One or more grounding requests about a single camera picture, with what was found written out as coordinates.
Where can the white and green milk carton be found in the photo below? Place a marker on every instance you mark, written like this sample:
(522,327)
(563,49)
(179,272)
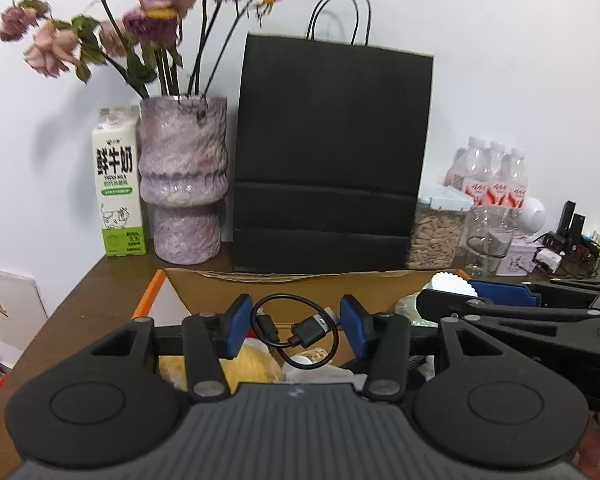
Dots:
(116,185)

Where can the orange cardboard box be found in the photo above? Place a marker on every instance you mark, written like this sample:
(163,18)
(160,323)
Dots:
(205,295)

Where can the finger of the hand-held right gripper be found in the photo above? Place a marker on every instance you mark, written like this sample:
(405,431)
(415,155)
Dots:
(505,292)
(450,305)

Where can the white printed tin box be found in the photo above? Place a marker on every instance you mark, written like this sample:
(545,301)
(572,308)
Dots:
(520,257)

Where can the white round device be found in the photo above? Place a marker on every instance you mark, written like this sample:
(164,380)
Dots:
(534,215)

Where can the clear glass cup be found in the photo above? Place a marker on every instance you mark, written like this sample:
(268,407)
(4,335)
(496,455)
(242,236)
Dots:
(490,240)

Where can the clear water bottle red label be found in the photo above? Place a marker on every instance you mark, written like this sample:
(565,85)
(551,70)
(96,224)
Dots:
(465,170)
(516,185)
(492,180)

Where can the white power adapter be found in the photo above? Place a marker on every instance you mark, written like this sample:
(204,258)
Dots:
(549,260)

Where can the wooden desktop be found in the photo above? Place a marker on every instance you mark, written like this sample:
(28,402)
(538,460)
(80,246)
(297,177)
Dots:
(80,300)

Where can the black paper bag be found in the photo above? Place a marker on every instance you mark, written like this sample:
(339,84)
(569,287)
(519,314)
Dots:
(330,160)

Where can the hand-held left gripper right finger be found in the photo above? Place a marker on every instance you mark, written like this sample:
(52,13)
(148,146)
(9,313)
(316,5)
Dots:
(356,325)

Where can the clear seed container white lid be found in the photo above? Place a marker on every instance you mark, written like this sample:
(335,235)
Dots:
(435,235)

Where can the white ribbed lid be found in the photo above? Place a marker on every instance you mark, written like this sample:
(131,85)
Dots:
(450,284)

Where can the white booklet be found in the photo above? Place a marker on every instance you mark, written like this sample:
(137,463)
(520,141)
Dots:
(10,310)

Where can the dried rose bouquet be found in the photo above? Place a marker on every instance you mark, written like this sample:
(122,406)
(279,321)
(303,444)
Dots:
(150,15)

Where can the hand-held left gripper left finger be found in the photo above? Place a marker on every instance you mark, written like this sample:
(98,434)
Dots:
(237,325)

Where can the clear crumpled plastic bag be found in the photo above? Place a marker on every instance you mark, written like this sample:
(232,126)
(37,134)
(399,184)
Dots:
(407,307)

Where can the white and yellow plush toy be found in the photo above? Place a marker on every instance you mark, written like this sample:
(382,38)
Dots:
(250,370)

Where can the black upright device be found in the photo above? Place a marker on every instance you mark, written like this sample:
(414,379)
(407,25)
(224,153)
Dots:
(568,220)
(578,232)

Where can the purple marbled vase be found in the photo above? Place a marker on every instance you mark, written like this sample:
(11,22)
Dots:
(185,180)

